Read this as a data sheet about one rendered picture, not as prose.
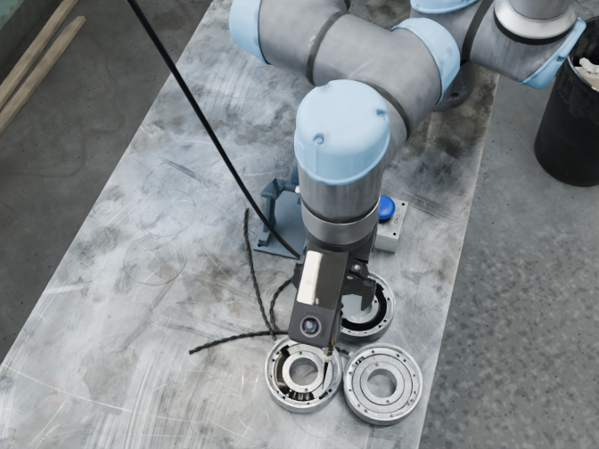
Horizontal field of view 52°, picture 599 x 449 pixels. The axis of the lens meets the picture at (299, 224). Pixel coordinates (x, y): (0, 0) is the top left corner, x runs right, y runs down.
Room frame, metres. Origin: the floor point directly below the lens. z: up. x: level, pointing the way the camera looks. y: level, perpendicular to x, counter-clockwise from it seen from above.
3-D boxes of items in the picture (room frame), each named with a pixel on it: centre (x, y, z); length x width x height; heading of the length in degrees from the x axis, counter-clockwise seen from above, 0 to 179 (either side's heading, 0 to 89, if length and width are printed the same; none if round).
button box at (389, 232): (0.50, -0.13, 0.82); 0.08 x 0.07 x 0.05; 158
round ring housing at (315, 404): (0.26, 0.01, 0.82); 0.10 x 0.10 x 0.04
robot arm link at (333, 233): (0.32, -0.04, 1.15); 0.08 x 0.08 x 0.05
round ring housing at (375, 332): (0.36, -0.08, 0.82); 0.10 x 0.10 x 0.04
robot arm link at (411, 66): (0.41, -0.09, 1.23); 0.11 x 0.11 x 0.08; 50
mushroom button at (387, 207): (0.49, -0.13, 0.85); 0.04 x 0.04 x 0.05
